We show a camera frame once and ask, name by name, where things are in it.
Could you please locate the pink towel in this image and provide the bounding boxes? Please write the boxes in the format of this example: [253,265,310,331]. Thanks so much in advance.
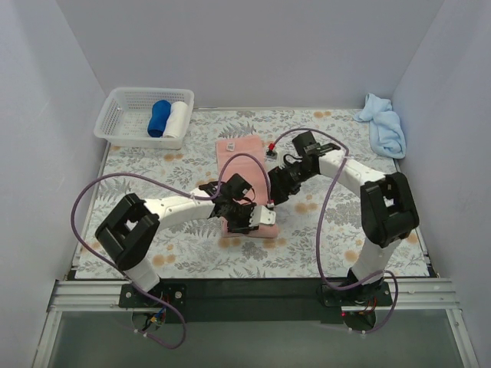
[215,133,280,241]

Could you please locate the light blue towel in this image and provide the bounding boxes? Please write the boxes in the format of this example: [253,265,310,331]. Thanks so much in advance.
[354,93,407,159]

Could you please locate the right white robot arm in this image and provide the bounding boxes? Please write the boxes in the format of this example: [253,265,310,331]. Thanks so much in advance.
[268,128,420,301]

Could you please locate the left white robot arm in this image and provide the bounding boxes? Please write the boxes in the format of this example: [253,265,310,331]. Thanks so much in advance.
[95,174,263,291]

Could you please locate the floral table mat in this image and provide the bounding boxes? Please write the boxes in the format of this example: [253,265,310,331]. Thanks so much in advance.
[74,107,433,280]

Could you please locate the white rolled towel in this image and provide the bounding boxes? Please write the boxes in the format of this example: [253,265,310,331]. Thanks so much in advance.
[163,101,188,139]

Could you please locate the blue rolled towel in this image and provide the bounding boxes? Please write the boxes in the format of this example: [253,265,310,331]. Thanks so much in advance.
[147,100,171,138]

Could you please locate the white plastic basket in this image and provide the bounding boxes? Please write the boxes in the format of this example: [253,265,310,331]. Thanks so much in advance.
[94,87,194,150]

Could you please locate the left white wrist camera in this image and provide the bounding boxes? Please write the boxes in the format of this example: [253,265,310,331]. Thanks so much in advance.
[251,205,276,226]

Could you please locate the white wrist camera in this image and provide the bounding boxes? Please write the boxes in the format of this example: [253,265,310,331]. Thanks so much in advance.
[265,143,278,160]
[251,205,276,226]

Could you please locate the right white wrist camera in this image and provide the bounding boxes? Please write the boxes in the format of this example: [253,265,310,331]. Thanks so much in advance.
[265,143,278,160]

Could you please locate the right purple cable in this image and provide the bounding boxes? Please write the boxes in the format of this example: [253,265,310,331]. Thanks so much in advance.
[268,128,400,335]

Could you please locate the purple cable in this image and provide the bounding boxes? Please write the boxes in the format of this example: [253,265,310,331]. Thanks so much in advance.
[268,128,400,335]
[71,153,274,349]

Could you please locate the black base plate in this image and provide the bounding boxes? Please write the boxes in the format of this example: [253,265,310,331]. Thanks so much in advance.
[118,278,393,324]

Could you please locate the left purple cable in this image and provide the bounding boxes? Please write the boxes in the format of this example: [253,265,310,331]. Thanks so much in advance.
[71,153,274,349]

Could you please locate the aluminium rail frame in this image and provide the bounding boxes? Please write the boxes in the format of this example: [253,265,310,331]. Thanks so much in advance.
[33,278,478,367]

